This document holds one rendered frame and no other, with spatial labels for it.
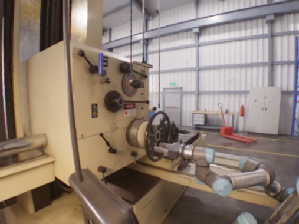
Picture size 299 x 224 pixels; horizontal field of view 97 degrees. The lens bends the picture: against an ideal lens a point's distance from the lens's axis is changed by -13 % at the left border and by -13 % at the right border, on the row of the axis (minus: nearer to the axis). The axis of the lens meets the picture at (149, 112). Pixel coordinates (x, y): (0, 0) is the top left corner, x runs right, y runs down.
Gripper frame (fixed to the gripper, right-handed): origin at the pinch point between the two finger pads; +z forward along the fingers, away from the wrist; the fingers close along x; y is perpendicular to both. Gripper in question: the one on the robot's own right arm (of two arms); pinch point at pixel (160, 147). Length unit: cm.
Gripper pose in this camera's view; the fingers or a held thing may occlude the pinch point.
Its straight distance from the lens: 93.8
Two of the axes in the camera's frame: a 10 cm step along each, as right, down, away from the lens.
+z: -8.5, -0.5, 5.3
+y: -0.5, -9.8, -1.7
